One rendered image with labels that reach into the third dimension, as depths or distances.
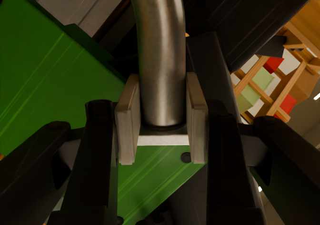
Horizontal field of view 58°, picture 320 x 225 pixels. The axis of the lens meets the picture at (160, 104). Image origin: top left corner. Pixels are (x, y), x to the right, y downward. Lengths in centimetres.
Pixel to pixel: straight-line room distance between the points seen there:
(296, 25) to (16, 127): 87
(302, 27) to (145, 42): 84
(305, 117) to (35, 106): 955
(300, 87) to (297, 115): 545
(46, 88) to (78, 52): 4
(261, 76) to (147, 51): 366
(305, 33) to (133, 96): 87
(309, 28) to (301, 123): 878
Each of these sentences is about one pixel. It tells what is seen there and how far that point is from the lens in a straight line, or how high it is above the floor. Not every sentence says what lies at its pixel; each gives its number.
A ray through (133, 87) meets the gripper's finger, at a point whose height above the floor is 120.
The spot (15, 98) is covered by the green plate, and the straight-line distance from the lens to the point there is 24.
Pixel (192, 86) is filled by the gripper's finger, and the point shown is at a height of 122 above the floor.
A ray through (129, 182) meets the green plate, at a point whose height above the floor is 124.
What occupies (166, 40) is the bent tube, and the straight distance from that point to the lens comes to 17.
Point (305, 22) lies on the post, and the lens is 99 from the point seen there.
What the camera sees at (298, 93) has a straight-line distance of 426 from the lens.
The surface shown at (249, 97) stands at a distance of 353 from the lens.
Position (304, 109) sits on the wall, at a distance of 965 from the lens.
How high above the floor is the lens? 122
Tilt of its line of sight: 2 degrees down
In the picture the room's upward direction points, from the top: 135 degrees clockwise
